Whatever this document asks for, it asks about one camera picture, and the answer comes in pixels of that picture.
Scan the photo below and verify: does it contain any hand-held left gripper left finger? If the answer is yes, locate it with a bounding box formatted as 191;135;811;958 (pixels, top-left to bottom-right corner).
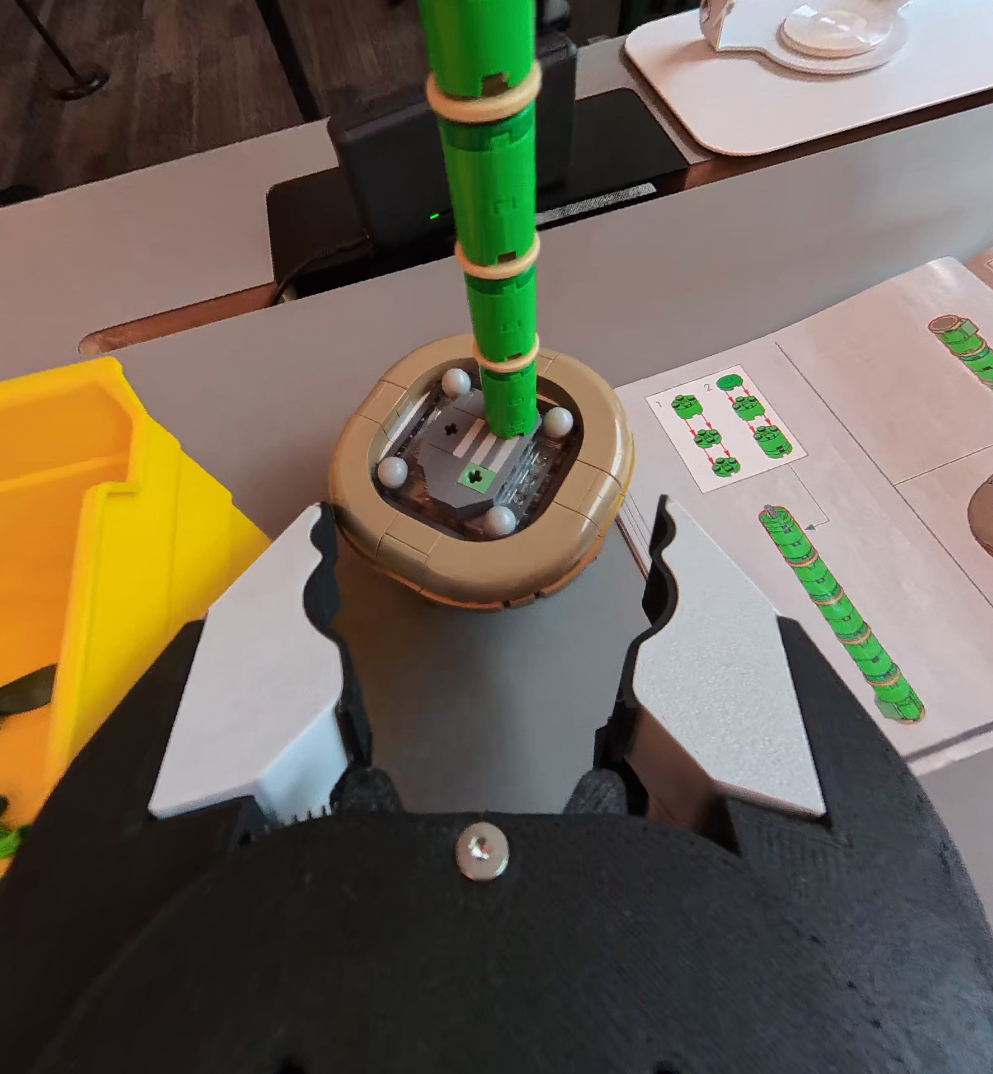
148;502;371;830

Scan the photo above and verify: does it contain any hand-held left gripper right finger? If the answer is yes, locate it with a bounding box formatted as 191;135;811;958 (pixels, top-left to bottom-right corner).
597;493;827;822

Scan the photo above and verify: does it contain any yellow plastic bin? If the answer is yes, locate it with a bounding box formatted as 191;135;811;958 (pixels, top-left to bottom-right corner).
0;356;272;966

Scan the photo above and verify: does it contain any green brick bamboo stalk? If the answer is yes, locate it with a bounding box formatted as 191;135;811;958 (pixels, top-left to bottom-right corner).
416;0;543;441

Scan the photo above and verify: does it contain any grey desk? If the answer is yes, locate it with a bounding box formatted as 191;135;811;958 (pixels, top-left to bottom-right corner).
0;37;993;1074

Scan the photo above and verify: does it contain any building instruction booklet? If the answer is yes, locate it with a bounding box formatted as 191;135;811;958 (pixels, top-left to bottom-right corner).
614;237;993;777

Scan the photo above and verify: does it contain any black power box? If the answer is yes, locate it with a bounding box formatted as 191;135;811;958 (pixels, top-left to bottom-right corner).
328;34;580;244

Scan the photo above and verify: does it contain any white stand base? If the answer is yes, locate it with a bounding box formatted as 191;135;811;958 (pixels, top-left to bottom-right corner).
624;0;993;156

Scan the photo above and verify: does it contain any black sign stand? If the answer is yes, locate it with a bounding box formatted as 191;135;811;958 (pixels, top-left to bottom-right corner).
13;0;111;100

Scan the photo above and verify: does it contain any black cable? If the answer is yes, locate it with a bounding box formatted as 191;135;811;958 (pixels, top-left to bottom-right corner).
271;243;355;305

